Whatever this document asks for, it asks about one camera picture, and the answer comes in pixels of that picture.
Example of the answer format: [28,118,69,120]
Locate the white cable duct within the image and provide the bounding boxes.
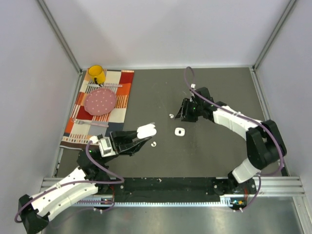
[73,197,245,208]

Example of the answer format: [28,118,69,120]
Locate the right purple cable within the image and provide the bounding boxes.
[184,66,285,213]

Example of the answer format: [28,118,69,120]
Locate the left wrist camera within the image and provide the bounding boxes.
[90,135,116,157]

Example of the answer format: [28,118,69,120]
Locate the pink polka dot plate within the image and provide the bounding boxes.
[84,88,117,116]

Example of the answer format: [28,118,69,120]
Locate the white charging case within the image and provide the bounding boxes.
[174,127,186,137]
[136,123,157,139]

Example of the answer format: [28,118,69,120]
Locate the patchwork orange placemat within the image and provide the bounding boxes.
[60,69,134,149]

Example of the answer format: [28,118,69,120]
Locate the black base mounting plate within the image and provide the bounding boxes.
[97,177,259,203]

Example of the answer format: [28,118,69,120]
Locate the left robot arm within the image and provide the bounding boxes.
[15,124,157,234]

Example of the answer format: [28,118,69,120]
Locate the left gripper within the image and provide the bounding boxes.
[100,128,152,164]

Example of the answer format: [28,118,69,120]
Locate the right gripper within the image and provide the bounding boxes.
[175,98,204,122]

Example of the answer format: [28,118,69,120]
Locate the yellow mug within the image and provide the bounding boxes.
[88,65,106,85]

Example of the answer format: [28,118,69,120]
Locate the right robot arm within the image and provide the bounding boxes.
[175,87,287,193]

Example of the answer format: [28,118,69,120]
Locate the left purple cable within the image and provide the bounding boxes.
[14,143,125,224]

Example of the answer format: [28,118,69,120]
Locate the purple cable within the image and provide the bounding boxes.
[184,66,285,213]
[14,143,125,224]

